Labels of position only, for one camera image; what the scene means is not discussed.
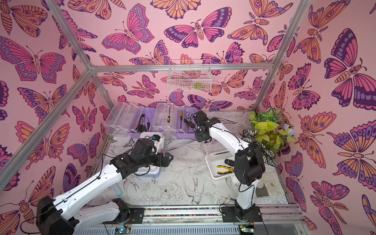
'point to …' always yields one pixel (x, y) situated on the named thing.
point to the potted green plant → (267, 129)
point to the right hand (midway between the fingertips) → (203, 135)
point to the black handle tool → (229, 162)
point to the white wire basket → (189, 75)
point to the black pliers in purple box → (141, 127)
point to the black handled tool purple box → (189, 123)
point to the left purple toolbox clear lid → (122, 118)
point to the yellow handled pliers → (231, 169)
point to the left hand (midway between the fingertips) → (168, 155)
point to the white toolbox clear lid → (222, 164)
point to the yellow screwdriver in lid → (169, 116)
